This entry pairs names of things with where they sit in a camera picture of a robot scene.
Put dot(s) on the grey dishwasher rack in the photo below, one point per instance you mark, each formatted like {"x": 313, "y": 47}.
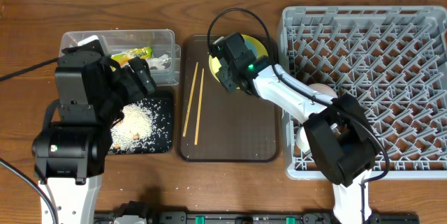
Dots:
{"x": 393, "y": 60}

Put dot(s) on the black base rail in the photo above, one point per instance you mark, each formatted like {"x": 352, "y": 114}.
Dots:
{"x": 139, "y": 212}

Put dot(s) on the yellow plate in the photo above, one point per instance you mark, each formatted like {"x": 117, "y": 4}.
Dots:
{"x": 260, "y": 47}

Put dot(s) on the light blue bowl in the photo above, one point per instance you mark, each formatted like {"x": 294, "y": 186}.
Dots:
{"x": 252, "y": 45}

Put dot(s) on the black waste tray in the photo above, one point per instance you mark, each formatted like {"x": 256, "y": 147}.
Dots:
{"x": 160, "y": 126}

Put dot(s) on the brown serving tray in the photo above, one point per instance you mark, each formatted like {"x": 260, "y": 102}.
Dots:
{"x": 234, "y": 127}

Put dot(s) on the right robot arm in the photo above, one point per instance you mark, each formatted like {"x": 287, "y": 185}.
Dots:
{"x": 334, "y": 129}

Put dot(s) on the green snack wrapper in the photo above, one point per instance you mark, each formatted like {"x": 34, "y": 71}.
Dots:
{"x": 125, "y": 56}

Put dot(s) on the white napkin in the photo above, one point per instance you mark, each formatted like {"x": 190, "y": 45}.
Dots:
{"x": 159, "y": 63}

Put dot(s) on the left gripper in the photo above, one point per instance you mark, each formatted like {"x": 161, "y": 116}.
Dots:
{"x": 126, "y": 78}

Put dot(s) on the clear plastic bin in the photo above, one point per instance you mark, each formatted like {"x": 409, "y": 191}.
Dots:
{"x": 162, "y": 41}

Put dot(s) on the spilled rice food waste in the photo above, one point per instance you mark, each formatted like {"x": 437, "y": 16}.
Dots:
{"x": 134, "y": 126}

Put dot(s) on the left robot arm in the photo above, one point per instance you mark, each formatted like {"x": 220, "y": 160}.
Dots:
{"x": 70, "y": 150}

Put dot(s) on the white small bowl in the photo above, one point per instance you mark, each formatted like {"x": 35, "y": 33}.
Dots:
{"x": 324, "y": 89}

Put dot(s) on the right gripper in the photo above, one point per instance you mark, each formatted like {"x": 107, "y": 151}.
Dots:
{"x": 228, "y": 69}

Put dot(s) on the white cup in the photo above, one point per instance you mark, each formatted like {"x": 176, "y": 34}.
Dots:
{"x": 301, "y": 140}

